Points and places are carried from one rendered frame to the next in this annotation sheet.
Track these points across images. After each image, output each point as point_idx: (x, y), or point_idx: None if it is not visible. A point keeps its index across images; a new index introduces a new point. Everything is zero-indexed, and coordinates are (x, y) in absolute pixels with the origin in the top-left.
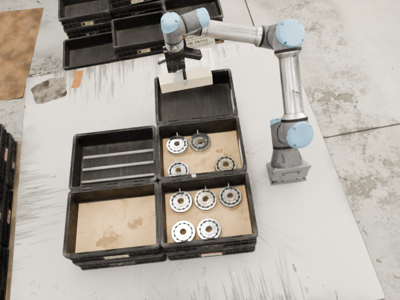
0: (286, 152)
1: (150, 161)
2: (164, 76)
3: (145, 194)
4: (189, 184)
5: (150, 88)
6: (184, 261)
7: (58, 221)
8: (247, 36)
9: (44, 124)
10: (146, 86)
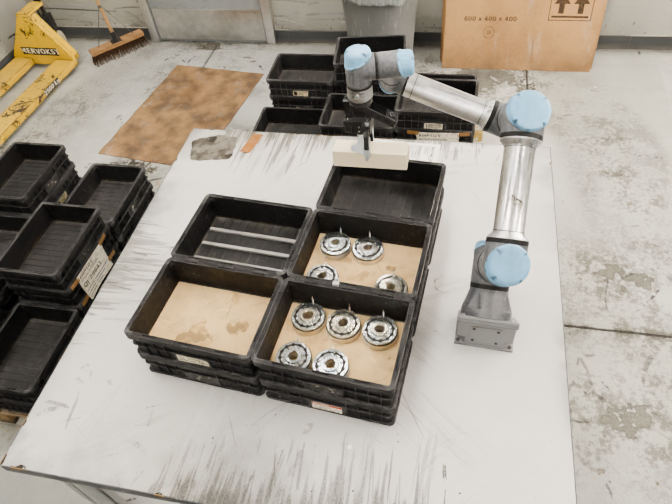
0: (485, 294)
1: None
2: (342, 142)
3: (266, 295)
4: (328, 295)
5: None
6: (287, 405)
7: None
8: (470, 109)
9: (189, 184)
10: None
